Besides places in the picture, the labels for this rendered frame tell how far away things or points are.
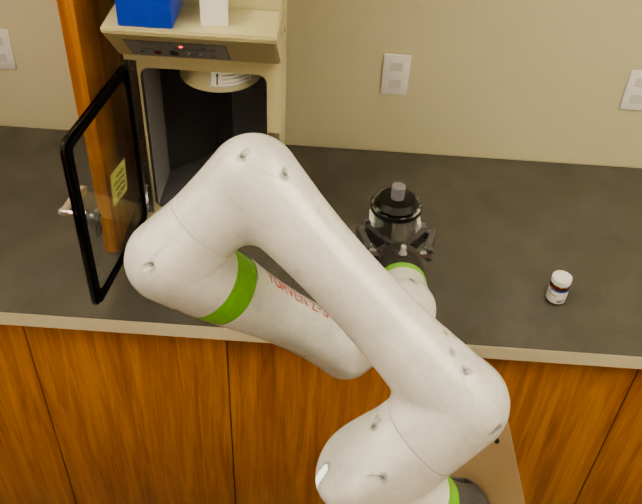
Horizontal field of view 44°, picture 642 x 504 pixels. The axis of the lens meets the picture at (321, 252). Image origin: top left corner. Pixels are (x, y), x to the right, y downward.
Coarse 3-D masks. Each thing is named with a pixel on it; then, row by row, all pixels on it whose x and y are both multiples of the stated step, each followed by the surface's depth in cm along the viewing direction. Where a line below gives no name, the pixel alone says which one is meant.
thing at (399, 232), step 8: (376, 192) 166; (376, 208) 161; (376, 216) 161; (384, 216) 160; (392, 216) 160; (400, 216) 160; (408, 216) 160; (376, 224) 164; (384, 224) 162; (392, 224) 161; (400, 224) 161; (408, 224) 162; (384, 232) 163; (392, 232) 163; (400, 232) 163; (408, 232) 164; (392, 240) 164; (400, 240) 164; (376, 248) 167
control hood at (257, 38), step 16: (112, 16) 146; (192, 16) 147; (240, 16) 148; (256, 16) 148; (272, 16) 148; (112, 32) 143; (128, 32) 143; (144, 32) 142; (160, 32) 142; (176, 32) 142; (192, 32) 142; (208, 32) 142; (224, 32) 143; (240, 32) 143; (256, 32) 143; (272, 32) 143; (128, 48) 151; (240, 48) 147; (256, 48) 146; (272, 48) 145
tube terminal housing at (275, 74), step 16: (192, 0) 150; (240, 0) 149; (256, 0) 149; (272, 0) 149; (144, 64) 159; (160, 64) 159; (176, 64) 159; (192, 64) 159; (208, 64) 159; (224, 64) 158; (240, 64) 158; (256, 64) 158; (272, 64) 158; (272, 80) 160; (272, 96) 163; (144, 112) 167; (272, 112) 165; (144, 128) 170; (272, 128) 168; (160, 208) 184
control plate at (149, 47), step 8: (128, 40) 146; (136, 40) 146; (136, 48) 151; (144, 48) 150; (152, 48) 150; (160, 48) 150; (168, 48) 149; (176, 48) 149; (184, 48) 149; (192, 48) 148; (208, 48) 148; (216, 48) 147; (224, 48) 147; (176, 56) 154; (184, 56) 154; (192, 56) 153; (208, 56) 153; (216, 56) 152; (224, 56) 152
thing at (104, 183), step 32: (96, 96) 147; (96, 128) 148; (128, 128) 164; (64, 160) 137; (96, 160) 150; (128, 160) 166; (96, 192) 152; (128, 192) 169; (128, 224) 172; (96, 256) 157
